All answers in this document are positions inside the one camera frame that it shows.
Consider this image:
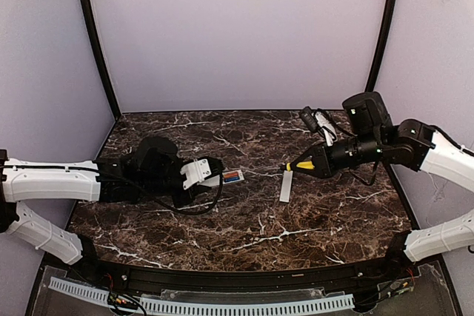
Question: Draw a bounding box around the yellow handled screwdriver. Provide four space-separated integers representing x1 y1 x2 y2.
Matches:
278 161 315 172

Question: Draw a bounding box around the white battery compartment cover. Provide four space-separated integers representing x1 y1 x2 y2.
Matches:
279 171 293 203

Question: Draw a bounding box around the orange AA battery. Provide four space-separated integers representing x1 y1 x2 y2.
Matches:
224 172 239 178

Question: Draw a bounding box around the blue AA battery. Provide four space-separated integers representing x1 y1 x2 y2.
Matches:
224 176 240 183

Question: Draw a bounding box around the white remote control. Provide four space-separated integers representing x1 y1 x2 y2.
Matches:
200 169 244 187

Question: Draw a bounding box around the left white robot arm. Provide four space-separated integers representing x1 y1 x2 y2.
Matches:
1 137 213 265

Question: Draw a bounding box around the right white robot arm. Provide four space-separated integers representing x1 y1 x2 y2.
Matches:
281 92 473 266

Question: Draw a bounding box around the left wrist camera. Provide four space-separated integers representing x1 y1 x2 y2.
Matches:
180 157 224 190

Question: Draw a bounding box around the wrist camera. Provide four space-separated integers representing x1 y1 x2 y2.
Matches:
180 157 224 190
298 106 354 147

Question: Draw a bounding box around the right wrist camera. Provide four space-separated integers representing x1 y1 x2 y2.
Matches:
298 106 354 147

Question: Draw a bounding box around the black front table rail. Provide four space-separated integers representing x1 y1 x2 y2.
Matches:
81 258 393 293

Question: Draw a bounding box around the white slotted cable duct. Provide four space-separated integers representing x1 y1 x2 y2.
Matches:
48 277 355 315

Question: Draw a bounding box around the right black frame post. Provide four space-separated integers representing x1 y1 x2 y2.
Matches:
364 0 396 92

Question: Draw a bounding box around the black frame post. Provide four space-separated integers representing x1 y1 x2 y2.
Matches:
364 0 396 92
79 0 121 121

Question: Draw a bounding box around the left black frame post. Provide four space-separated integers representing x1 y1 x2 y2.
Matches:
79 0 121 121

